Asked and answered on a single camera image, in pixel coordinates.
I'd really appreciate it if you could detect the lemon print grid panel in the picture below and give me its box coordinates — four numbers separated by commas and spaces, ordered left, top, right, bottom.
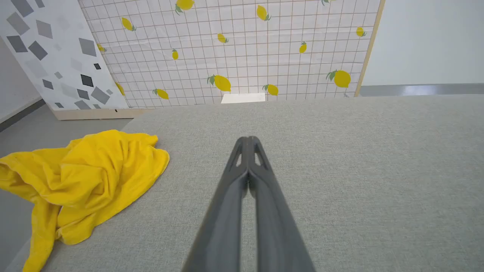
78, 0, 386, 110

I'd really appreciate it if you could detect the small white box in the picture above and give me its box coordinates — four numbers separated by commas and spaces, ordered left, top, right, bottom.
221, 93, 266, 104

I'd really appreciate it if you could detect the yellow t-shirt garment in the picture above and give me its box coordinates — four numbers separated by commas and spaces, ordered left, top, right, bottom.
0, 130, 170, 272

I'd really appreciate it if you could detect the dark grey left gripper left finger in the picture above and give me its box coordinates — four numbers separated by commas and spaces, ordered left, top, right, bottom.
181, 136, 250, 272

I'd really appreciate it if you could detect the grey terrazzo pattern panel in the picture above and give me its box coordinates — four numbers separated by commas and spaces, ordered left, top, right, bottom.
0, 0, 155, 121

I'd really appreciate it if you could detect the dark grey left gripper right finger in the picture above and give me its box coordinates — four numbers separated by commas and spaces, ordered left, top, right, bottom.
248, 136, 316, 272

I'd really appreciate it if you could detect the grey fabric sofa surface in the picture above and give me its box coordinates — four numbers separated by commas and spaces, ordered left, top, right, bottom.
4, 94, 484, 272

